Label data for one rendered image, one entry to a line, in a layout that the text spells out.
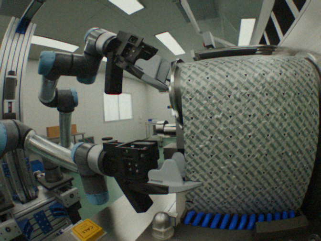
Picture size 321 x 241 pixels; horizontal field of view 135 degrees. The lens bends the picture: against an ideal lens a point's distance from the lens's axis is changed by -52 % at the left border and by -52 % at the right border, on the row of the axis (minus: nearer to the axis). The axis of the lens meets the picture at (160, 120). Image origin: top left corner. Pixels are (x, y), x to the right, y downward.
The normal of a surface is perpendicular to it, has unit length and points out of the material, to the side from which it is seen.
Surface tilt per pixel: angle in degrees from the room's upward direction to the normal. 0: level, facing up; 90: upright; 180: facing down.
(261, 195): 90
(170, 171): 90
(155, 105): 90
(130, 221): 0
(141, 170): 90
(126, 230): 0
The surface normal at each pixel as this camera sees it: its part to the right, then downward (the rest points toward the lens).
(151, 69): -0.45, 0.07
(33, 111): 0.89, -0.04
